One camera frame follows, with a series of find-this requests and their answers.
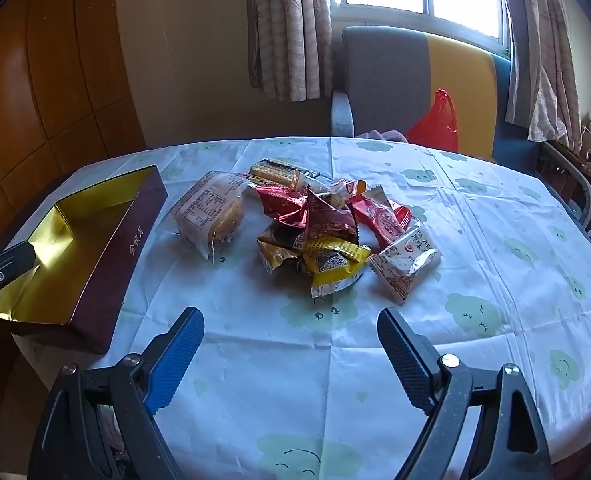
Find pink cloth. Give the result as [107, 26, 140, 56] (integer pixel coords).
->
[358, 129, 411, 145]

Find maroon tin box gold interior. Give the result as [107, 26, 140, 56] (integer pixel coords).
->
[0, 165, 169, 356]

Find red foil snack packet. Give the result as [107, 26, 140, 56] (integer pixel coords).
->
[253, 185, 309, 223]

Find red orange snack packet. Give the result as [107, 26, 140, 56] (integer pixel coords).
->
[256, 225, 309, 273]

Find long clear packet red ends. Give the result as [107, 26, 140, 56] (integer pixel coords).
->
[320, 178, 369, 208]

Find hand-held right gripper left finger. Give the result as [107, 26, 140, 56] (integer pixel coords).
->
[28, 306, 205, 480]

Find dark red snack packet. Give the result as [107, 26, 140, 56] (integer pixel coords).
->
[303, 185, 359, 246]

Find bright red snack packet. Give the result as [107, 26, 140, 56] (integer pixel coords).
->
[348, 186, 413, 251]

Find large clear-wrapped pastry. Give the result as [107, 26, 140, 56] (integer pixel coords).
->
[170, 170, 250, 261]

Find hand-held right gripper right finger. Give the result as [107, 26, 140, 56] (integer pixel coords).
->
[377, 307, 556, 480]

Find yellow snack packet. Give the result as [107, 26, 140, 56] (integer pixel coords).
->
[303, 237, 372, 301]

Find grey yellow blue chair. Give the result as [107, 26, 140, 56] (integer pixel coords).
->
[331, 26, 546, 163]

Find beige patterned curtain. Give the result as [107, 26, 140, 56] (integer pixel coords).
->
[495, 0, 583, 143]
[246, 0, 333, 102]

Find red plastic bag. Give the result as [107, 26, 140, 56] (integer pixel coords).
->
[404, 88, 460, 152]

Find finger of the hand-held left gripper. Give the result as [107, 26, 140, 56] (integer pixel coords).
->
[0, 241, 37, 311]

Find white tablecloth green cloud print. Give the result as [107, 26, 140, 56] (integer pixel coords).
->
[10, 136, 591, 480]

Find wooden cabinet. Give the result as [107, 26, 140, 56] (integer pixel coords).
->
[0, 0, 146, 241]

